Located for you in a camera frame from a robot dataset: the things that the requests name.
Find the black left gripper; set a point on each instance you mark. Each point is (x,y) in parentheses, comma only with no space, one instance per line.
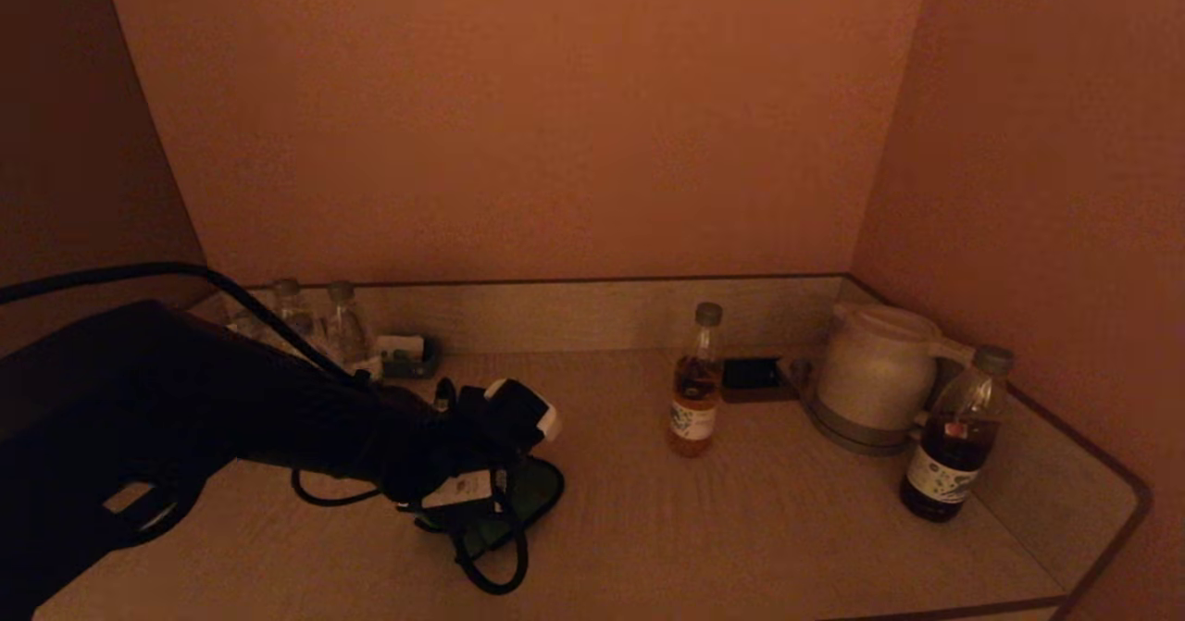
(444,454)

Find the green microfibre cloth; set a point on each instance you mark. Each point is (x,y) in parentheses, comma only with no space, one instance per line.
(532,491)

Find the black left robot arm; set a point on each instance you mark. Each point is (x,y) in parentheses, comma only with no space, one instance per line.
(185,390)

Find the small teal tray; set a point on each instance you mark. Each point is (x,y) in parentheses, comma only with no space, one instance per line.
(424,364)

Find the white sachet card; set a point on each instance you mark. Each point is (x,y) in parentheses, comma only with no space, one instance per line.
(400,347)

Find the clear water bottle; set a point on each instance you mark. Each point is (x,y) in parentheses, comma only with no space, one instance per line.
(350,334)
(292,304)

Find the light amber tea bottle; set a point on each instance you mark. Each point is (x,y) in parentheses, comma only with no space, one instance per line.
(695,390)

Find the black power socket panel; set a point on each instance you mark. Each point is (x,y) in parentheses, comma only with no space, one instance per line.
(752,374)

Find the grey kettle base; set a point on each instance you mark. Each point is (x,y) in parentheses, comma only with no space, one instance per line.
(850,432)

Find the white electric kettle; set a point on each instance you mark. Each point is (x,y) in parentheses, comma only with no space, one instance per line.
(878,366)

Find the dark brown tea bottle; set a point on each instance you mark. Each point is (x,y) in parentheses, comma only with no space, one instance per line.
(952,454)

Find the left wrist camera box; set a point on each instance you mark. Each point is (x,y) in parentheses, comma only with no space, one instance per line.
(518,408)

